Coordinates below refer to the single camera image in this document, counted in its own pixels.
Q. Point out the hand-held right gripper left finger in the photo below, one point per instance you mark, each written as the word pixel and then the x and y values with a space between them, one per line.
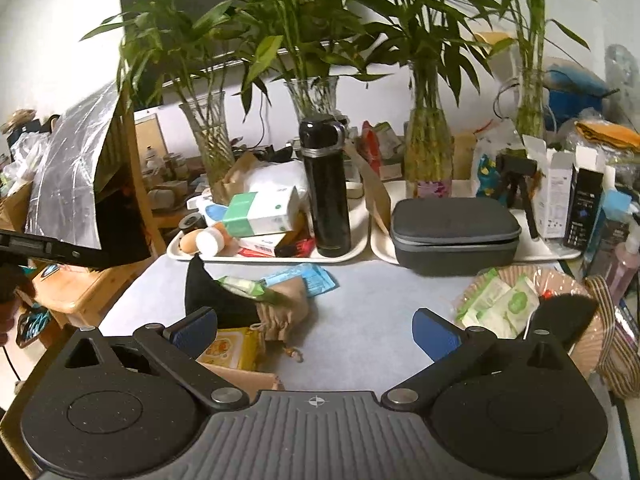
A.
pixel 195 333

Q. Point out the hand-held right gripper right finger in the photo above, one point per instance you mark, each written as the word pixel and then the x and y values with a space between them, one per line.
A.
pixel 432 335

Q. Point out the yellow baby wipes pack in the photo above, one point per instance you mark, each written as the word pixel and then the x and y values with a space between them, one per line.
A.
pixel 232 350

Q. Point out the blue wipe packet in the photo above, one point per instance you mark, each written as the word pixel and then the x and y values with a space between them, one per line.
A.
pixel 305 280

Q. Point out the green white wipe packet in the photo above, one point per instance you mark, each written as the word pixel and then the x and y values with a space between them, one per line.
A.
pixel 475 321
pixel 520 305
pixel 482 292

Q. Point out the light wooden stool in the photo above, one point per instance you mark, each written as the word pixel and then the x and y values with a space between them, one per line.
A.
pixel 85 290

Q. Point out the pale table cover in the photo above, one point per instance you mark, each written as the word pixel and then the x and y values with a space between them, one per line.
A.
pixel 360 320

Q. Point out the silver foil bag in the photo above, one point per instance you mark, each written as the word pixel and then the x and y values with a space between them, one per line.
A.
pixel 70 175

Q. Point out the teal cloth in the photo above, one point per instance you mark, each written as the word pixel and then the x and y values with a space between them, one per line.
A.
pixel 31 327

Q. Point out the tan round coin pouch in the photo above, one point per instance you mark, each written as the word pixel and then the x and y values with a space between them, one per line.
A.
pixel 189 242

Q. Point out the white cream jar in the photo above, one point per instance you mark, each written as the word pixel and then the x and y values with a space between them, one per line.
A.
pixel 210 242

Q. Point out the grey zip case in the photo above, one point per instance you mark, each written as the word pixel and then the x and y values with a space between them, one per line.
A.
pixel 450 240

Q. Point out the red white flat box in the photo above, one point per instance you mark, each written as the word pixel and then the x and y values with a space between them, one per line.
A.
pixel 262 245

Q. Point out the black tape roll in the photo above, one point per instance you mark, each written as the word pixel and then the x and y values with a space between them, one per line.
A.
pixel 192 220

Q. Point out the wooden chair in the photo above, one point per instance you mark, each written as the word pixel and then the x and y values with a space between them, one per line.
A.
pixel 151 215

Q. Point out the white blue spray bottle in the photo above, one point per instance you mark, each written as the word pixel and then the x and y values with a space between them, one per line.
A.
pixel 212 210

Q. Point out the green white tissue box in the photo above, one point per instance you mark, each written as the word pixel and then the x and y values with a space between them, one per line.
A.
pixel 255 215

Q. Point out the small red packet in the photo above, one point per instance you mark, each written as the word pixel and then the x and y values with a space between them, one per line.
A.
pixel 302 246

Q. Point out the flat brown paper bag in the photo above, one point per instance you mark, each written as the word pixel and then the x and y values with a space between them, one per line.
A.
pixel 375 195

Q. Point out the round woven tray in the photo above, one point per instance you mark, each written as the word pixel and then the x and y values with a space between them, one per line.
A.
pixel 590 332

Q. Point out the crumpled brown paper bag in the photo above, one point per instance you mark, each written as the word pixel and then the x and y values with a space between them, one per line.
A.
pixel 240 170

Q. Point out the black thermos bottle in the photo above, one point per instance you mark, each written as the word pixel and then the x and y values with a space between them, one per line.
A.
pixel 325 200

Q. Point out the colourful printed bag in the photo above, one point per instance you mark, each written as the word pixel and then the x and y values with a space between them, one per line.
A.
pixel 487 170

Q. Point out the white plastic bag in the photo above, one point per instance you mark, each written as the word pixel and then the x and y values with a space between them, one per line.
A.
pixel 280 175

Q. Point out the white carton box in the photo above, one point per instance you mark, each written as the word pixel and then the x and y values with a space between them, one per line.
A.
pixel 555 200

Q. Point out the striped woven ribbon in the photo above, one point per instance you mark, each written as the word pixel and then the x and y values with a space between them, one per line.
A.
pixel 617 350

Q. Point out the black carton box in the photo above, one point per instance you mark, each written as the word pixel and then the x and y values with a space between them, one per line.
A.
pixel 582 210

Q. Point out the pink liquid bottle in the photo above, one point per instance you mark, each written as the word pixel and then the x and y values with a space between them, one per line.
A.
pixel 622 270

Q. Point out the red green snack bag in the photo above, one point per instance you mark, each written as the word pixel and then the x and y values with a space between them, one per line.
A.
pixel 370 140

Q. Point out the blue carton box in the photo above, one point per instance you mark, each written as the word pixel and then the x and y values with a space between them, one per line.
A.
pixel 612 210

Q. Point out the orange cloth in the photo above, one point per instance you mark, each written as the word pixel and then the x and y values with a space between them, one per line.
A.
pixel 607 132

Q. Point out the blue bag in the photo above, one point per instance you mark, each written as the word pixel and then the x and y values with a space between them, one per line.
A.
pixel 575 80

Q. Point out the small black tripod camera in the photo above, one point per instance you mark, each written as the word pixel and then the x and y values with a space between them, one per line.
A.
pixel 517 167

